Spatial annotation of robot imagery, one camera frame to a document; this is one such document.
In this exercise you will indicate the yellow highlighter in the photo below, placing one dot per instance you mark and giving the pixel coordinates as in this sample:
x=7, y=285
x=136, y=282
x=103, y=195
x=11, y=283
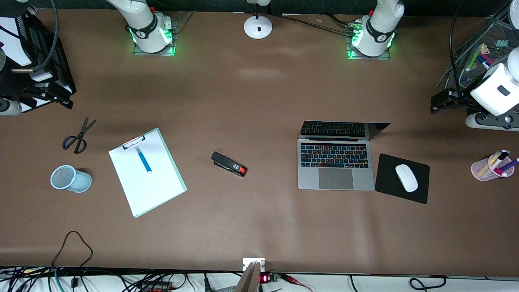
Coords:
x=488, y=164

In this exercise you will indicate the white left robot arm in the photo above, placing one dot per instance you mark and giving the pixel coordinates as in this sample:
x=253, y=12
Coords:
x=377, y=28

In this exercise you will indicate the circuit board with red display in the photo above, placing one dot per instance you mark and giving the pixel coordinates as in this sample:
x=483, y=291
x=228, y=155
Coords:
x=269, y=278

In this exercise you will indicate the black stapler with red end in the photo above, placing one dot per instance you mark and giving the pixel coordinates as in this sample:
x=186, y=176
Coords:
x=223, y=160

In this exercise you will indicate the white round stand base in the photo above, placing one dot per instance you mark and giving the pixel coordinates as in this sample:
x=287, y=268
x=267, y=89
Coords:
x=258, y=28

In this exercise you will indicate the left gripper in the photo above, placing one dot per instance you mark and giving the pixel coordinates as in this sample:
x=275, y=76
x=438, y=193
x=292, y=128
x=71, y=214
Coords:
x=463, y=98

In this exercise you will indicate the blue and red marker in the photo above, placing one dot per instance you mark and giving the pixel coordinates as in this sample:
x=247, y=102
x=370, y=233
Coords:
x=485, y=61

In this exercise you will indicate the white marker with black cap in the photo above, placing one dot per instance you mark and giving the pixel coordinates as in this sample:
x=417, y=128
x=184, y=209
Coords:
x=499, y=158

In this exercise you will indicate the teal clipboard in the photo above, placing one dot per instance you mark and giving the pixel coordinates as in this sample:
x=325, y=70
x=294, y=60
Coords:
x=173, y=162

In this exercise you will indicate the blue marker with white cap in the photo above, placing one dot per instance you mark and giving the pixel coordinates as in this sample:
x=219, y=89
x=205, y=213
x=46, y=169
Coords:
x=144, y=161

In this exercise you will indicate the small white box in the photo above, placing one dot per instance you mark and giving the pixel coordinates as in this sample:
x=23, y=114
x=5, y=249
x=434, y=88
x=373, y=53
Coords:
x=253, y=263

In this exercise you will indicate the white paper sheet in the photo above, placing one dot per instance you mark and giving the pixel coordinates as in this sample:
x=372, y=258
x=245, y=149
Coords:
x=154, y=190

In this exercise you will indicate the metal clipboard clip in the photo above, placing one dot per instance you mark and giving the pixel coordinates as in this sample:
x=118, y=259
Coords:
x=134, y=142

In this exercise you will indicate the light blue mesh pen cup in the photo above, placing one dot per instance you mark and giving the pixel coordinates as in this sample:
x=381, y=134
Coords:
x=81, y=181

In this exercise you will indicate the pink pen cup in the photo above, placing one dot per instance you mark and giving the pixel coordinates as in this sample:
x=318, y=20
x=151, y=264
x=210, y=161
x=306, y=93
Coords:
x=478, y=168

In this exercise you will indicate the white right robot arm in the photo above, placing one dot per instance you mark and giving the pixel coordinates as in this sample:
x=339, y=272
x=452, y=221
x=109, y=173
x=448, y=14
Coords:
x=146, y=24

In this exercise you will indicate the purple marker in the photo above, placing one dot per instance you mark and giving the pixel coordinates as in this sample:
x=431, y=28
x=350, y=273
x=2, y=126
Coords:
x=511, y=164

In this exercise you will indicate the silver laptop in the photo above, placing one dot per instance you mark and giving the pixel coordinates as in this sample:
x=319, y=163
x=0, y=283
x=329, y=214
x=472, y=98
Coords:
x=336, y=178

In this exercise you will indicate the white computer mouse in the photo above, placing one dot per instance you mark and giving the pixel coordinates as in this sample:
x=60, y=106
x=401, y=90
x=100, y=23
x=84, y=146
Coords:
x=406, y=177

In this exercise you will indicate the wooden bar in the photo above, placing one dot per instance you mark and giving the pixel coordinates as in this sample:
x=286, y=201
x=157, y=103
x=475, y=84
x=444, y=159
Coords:
x=249, y=280

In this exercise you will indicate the green pen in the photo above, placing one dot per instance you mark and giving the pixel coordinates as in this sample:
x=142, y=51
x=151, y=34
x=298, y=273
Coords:
x=472, y=61

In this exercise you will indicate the black mouse pad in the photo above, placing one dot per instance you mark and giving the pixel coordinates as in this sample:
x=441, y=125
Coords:
x=385, y=182

